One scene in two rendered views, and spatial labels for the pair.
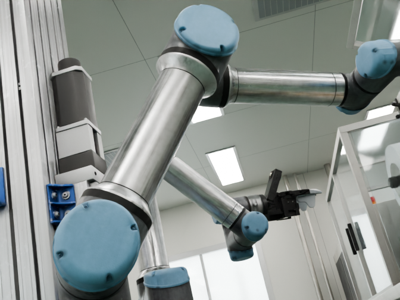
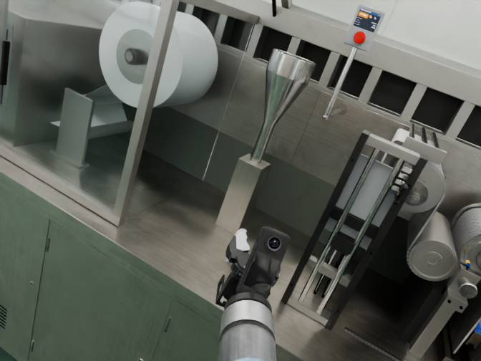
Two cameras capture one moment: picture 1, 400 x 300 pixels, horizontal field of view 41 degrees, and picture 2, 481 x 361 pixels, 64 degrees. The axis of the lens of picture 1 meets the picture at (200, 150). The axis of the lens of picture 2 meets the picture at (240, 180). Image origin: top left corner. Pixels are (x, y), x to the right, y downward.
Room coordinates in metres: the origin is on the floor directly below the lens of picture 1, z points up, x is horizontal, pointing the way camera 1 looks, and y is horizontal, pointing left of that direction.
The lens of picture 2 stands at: (1.61, 0.31, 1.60)
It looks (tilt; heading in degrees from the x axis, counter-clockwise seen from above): 23 degrees down; 282
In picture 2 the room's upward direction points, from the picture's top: 20 degrees clockwise
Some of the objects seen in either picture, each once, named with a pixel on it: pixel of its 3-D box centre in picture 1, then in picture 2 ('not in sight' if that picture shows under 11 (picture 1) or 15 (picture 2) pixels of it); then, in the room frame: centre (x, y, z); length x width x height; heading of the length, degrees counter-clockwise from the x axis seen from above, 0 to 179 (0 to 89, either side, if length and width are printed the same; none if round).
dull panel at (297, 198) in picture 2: not in sight; (193, 146); (2.17, -1.18, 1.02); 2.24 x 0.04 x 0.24; 175
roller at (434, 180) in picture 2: not in sight; (414, 177); (1.37, -0.89, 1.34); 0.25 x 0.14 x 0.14; 85
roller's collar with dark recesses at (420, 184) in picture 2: not in sight; (414, 190); (1.38, -0.74, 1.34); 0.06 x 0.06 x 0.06; 85
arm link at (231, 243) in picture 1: (240, 240); not in sight; (1.57, -0.06, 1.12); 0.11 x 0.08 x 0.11; 18
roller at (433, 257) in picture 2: not in sight; (431, 242); (1.24, -0.87, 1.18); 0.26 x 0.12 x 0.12; 85
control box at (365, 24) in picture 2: not in sight; (363, 28); (1.67, -0.81, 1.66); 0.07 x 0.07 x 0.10; 2
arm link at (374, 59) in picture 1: (383, 63); not in sight; (0.98, -0.41, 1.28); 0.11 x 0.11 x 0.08; 18
